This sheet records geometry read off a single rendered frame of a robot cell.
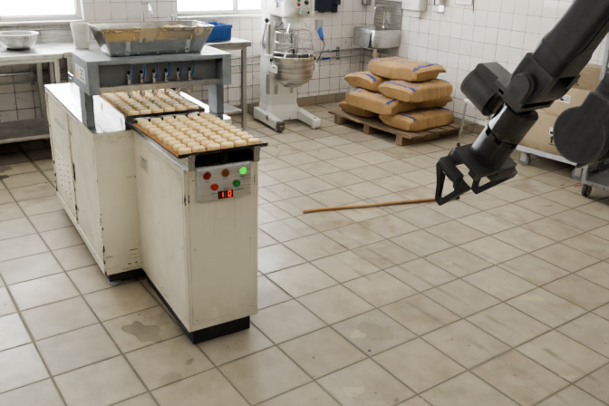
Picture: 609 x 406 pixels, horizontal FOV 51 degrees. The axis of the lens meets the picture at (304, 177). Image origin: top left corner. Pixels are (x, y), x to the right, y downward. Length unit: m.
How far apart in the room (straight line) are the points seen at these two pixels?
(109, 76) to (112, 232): 0.78
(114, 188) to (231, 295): 0.83
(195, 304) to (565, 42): 2.22
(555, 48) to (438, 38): 6.06
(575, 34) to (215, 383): 2.18
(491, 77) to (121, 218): 2.58
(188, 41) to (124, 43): 0.32
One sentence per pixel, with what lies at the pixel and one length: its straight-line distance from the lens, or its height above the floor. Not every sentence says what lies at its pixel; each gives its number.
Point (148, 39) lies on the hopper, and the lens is 3.24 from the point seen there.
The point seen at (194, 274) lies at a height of 0.37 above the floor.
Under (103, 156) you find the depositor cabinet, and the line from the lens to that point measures 3.24.
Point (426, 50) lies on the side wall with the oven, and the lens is 7.13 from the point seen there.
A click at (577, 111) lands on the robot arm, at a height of 1.49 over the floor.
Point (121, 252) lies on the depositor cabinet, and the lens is 3.44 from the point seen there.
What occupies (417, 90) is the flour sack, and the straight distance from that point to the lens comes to 6.03.
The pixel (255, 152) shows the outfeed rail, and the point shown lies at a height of 0.88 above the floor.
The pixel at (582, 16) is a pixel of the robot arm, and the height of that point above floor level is 1.60.
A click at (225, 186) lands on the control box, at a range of 2.67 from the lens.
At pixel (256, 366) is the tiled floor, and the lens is 2.87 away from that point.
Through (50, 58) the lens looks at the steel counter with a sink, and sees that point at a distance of 5.45.
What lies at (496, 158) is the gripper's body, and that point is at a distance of 1.05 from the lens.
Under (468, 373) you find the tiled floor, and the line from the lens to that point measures 2.94.
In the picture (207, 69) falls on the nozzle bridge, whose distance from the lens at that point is 3.40.
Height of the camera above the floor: 1.67
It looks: 19 degrees down
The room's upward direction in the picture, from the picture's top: 2 degrees clockwise
